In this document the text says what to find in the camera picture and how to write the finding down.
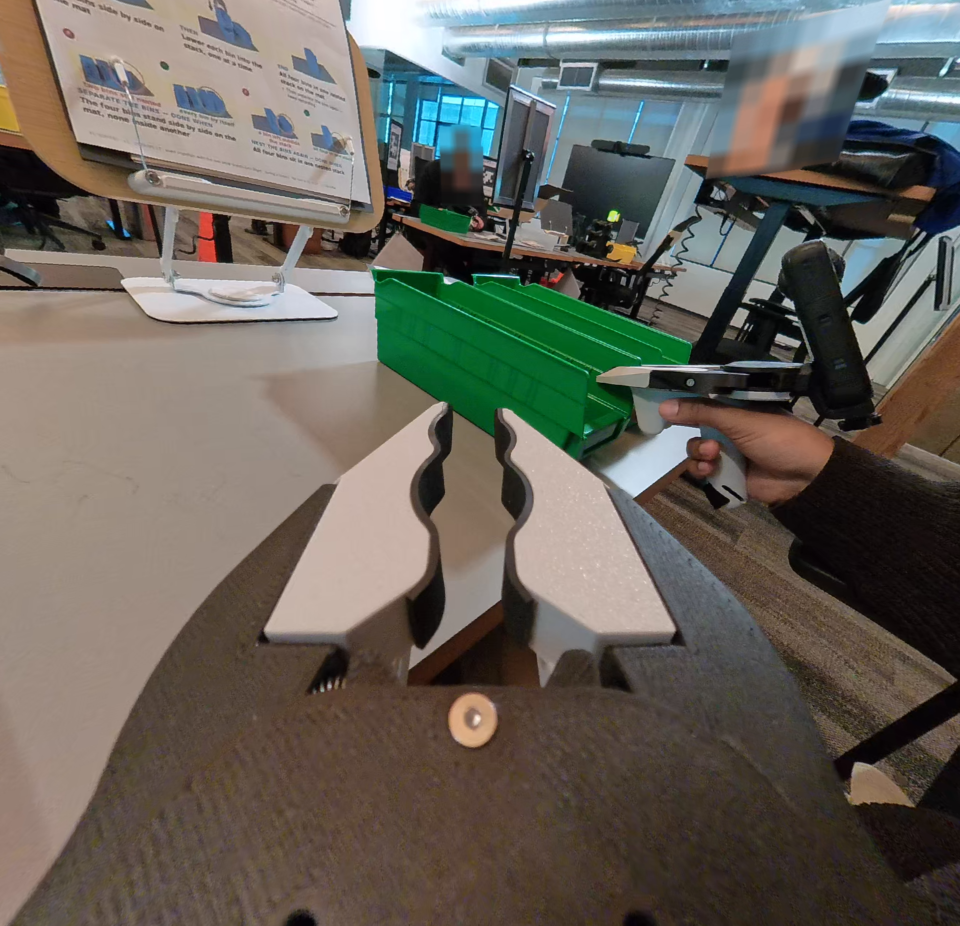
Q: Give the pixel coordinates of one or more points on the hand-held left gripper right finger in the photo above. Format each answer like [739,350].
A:
[585,566]

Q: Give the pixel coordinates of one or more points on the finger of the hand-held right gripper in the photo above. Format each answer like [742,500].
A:
[757,395]
[630,375]

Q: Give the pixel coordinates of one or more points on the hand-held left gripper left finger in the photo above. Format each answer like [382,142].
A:
[352,566]

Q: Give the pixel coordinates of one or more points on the green plastic storage bin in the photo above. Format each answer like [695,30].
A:
[465,363]
[622,333]

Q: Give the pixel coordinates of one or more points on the person's right forearm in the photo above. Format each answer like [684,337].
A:
[885,536]

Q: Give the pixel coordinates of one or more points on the monitor on arm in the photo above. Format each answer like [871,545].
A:
[525,145]

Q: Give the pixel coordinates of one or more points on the black-legged standing desk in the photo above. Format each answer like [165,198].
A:
[754,265]

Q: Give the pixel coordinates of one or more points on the grey desk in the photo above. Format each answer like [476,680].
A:
[150,453]

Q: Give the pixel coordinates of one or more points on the person's right hand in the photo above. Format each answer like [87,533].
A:
[780,453]

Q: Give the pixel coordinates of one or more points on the blue jacket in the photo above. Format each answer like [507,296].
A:
[922,168]

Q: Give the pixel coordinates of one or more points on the black computer monitor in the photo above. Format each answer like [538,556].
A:
[615,190]

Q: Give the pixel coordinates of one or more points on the wooden table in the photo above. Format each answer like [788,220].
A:
[480,239]

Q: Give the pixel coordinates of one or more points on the instruction sheet on stand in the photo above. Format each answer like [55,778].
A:
[247,305]

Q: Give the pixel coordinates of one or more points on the printed instruction sheet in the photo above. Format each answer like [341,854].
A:
[225,78]

